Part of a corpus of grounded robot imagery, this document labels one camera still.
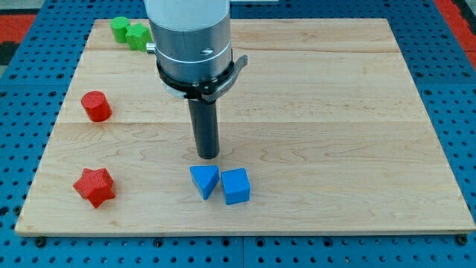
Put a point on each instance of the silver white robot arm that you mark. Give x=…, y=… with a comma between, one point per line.
x=192, y=42

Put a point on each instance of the black cylindrical pointer tool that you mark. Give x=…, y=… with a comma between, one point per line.
x=205, y=128

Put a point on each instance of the blue cube block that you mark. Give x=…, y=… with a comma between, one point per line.
x=236, y=186

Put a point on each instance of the blue triangle block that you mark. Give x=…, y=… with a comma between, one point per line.
x=205, y=178

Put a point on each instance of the wooden board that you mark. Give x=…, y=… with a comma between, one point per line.
x=325, y=118

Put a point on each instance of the green star block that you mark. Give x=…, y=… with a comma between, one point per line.
x=137, y=37

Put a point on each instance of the red cylinder block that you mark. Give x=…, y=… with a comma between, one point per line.
x=96, y=106

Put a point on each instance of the red star block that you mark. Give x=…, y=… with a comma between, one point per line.
x=95, y=186

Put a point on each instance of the green cylinder block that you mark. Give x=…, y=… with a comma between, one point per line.
x=119, y=27

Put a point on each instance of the black clamp ring bracket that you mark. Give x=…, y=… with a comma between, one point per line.
x=207, y=92

